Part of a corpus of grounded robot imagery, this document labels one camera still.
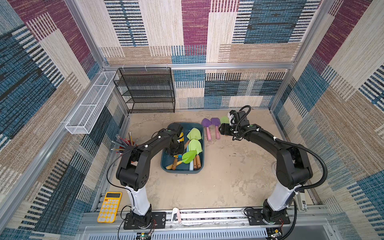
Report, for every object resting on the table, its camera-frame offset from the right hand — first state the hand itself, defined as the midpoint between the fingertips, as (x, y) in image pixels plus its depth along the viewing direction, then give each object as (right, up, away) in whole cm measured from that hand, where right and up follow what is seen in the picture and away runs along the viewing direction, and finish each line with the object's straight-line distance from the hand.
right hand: (225, 131), depth 95 cm
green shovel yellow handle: (-24, -17, -1) cm, 29 cm away
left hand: (-27, -13, -1) cm, 30 cm away
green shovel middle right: (-19, -9, +2) cm, 21 cm away
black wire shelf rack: (-54, +29, +15) cm, 63 cm away
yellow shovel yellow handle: (-26, -2, -13) cm, 29 cm away
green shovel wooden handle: (-2, -2, -10) cm, 10 cm away
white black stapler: (+33, -34, -20) cm, 52 cm away
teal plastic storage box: (-36, -17, -2) cm, 40 cm away
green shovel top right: (-20, -3, +9) cm, 22 cm away
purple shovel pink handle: (-10, +5, +17) cm, 20 cm away
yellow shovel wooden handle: (-31, -18, -5) cm, 36 cm away
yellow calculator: (-62, -38, -19) cm, 75 cm away
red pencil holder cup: (-63, -7, -7) cm, 64 cm away
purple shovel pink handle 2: (-3, +6, +17) cm, 19 cm away
